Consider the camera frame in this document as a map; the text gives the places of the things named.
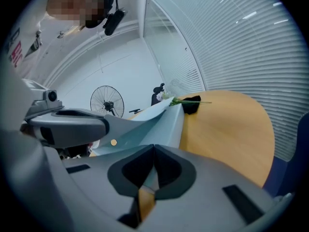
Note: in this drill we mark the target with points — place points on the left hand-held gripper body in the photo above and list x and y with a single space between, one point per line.
46 100

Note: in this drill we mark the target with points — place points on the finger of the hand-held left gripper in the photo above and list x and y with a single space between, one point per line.
72 127
125 127

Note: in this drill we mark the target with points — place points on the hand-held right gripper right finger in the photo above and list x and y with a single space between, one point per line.
205 202

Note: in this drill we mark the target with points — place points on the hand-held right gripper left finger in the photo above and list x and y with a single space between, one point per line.
96 178

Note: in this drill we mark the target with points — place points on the black chair armrest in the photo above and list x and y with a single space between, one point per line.
134 110

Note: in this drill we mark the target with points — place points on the black round standing fan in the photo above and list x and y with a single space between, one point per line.
107 101

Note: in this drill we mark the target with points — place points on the black office chair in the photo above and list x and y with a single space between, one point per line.
157 95

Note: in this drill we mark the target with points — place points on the artificial flower stem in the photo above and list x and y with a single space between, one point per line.
183 102

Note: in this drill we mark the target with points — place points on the black cloth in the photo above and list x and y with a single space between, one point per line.
192 105

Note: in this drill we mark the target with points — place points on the person's head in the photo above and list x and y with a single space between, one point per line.
72 4

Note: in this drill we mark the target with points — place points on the blue chair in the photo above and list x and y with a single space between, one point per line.
298 153

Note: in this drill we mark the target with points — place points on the white window blinds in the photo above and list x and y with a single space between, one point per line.
241 57

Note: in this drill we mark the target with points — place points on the black head-worn camera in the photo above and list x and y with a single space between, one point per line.
114 23

